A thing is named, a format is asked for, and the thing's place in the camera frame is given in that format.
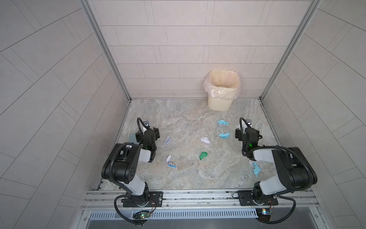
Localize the grey-green plastic dustpan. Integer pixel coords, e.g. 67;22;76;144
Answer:
129;133;139;145

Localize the green paper scrap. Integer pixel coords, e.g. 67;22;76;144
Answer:
199;151;208;160

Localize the beige trash bin with bag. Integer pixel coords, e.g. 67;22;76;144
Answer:
203;70;241;112

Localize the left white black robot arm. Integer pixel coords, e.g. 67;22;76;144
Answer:
101;117;160;199

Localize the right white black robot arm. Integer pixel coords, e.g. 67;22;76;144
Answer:
235;117;317;201

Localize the white checked paper scrap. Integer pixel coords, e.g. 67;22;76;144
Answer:
164;135;171;144

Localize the lower cyan paper scrap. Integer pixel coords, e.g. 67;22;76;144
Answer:
218;133;230;138

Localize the upper cyan paper scrap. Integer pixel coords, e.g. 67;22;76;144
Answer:
217;120;229;126

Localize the cyan white paper scrap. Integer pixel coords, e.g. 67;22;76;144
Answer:
249;160;262;176

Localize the white blue-red paper scrap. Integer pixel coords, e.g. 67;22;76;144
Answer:
166;155;177;169

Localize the white crumpled paper scrap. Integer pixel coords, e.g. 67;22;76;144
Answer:
200;137;211;145

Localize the left circuit board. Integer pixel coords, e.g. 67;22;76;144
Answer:
133;210;151;220

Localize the circuit board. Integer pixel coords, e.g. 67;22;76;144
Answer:
255;208;273;222
133;210;151;220

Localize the right circuit board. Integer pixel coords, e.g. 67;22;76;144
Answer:
255;208;273;222

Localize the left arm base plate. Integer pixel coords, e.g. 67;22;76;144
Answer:
121;191;164;208

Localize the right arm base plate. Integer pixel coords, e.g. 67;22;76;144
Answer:
233;190;278;207

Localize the aluminium mounting rail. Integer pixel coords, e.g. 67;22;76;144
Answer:
81;188;319;211

